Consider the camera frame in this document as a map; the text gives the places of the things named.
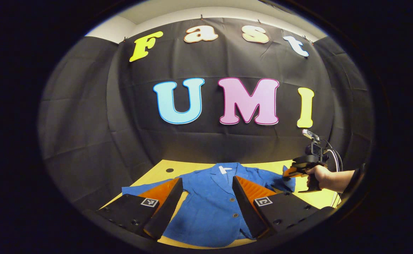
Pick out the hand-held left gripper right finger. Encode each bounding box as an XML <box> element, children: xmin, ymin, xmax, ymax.
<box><xmin>232</xmin><ymin>175</ymin><xmax>335</xmax><ymax>240</ymax></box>

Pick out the black backdrop cloth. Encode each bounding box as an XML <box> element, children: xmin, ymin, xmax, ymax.
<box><xmin>37</xmin><ymin>17</ymin><xmax>375</xmax><ymax>213</ymax></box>

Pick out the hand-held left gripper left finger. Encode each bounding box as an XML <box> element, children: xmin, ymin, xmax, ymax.
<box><xmin>95</xmin><ymin>177</ymin><xmax>184</xmax><ymax>240</ymax></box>

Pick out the row of small cloth clips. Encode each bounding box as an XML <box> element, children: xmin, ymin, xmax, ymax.
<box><xmin>122</xmin><ymin>13</ymin><xmax>316</xmax><ymax>46</ymax></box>

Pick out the blue jacket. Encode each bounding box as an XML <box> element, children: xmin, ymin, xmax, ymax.
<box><xmin>122</xmin><ymin>162</ymin><xmax>296</xmax><ymax>247</ymax></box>

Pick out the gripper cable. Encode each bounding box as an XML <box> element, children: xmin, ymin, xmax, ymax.
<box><xmin>320</xmin><ymin>139</ymin><xmax>345</xmax><ymax>207</ymax></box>

